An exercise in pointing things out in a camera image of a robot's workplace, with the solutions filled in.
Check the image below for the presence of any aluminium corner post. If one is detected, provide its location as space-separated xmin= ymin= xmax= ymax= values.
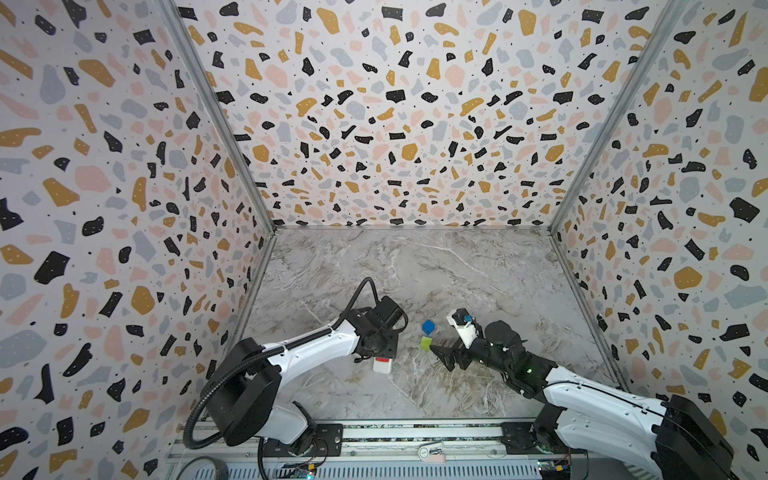
xmin=156 ymin=0 xmax=275 ymax=238
xmin=548 ymin=0 xmax=687 ymax=237

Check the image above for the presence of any white red remote control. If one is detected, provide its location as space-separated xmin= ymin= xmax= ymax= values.
xmin=372 ymin=357 xmax=394 ymax=375

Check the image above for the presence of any aluminium corner post left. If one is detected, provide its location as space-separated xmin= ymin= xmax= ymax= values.
xmin=156 ymin=0 xmax=275 ymax=238

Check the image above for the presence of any aluminium corner post right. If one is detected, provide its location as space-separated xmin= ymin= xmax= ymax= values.
xmin=548 ymin=0 xmax=687 ymax=237

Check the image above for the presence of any black corrugated cable hose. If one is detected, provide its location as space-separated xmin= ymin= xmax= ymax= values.
xmin=182 ymin=277 xmax=380 ymax=451

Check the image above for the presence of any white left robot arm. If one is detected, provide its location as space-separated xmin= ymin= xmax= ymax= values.
xmin=183 ymin=296 xmax=408 ymax=456

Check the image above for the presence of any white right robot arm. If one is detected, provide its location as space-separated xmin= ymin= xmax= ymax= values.
xmin=430 ymin=310 xmax=734 ymax=479

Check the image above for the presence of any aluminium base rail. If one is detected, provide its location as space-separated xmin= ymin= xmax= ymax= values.
xmin=163 ymin=418 xmax=631 ymax=479

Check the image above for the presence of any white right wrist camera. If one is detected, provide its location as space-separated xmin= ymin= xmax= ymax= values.
xmin=446 ymin=308 xmax=482 ymax=349

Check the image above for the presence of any blue cube block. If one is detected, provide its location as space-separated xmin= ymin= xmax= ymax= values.
xmin=422 ymin=320 xmax=436 ymax=336

